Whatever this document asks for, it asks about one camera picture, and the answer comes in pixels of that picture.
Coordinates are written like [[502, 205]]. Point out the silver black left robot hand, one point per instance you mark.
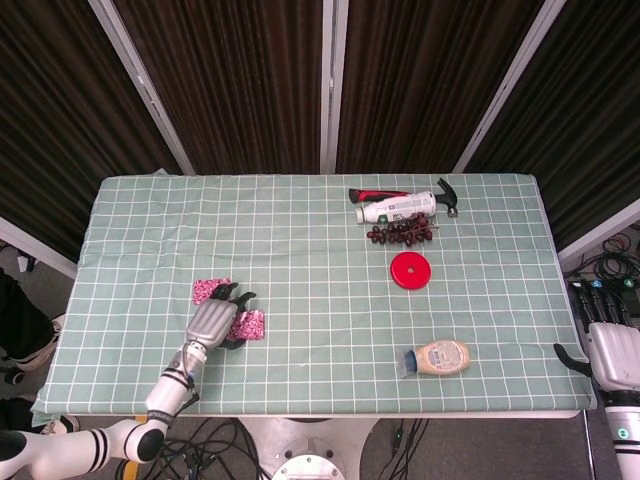
[[210, 322]]

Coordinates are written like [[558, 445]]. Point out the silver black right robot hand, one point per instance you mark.
[[615, 350]]

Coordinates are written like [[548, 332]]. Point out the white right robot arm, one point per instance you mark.
[[625, 435]]

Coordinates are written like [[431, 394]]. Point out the green checked tablecloth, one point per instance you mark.
[[320, 250]]

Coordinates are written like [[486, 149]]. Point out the beige mayonnaise squeeze bottle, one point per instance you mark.
[[445, 357]]

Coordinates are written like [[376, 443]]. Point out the black trousers leg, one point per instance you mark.
[[22, 320]]

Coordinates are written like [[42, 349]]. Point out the white paper scrap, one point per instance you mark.
[[25, 265]]

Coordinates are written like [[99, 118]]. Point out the red round disc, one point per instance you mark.
[[402, 277]]

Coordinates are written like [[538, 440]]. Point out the red black claw hammer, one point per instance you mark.
[[376, 194]]

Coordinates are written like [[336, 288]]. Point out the dark red grape bunch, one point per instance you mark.
[[400, 232]]

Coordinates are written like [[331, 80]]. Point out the white plastic drink bottle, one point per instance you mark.
[[400, 206]]

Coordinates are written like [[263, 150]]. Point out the dark brown pleated curtain panel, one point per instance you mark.
[[430, 85], [60, 125], [230, 85], [590, 125]]

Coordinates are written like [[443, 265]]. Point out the white partition frame post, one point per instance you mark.
[[37, 247], [600, 235], [145, 87], [510, 87], [332, 85]]

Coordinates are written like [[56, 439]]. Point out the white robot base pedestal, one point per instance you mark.
[[305, 450]]

